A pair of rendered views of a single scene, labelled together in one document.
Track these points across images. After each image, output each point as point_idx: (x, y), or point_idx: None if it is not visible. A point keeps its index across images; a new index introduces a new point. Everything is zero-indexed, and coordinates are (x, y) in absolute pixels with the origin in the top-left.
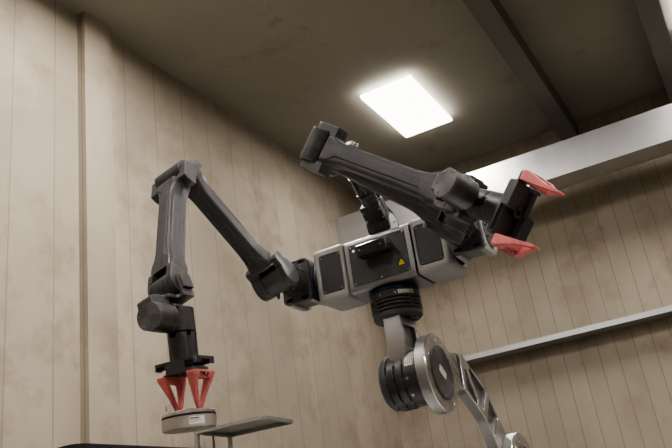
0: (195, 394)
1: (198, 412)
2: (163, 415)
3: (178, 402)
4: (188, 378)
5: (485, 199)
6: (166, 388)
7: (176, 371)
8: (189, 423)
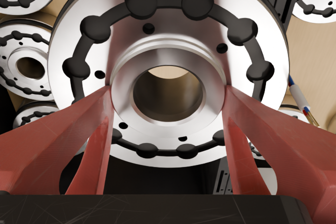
0: (70, 105)
1: (55, 21)
2: None
3: (245, 148)
4: (36, 145)
5: None
6: (287, 131)
7: (138, 208)
8: None
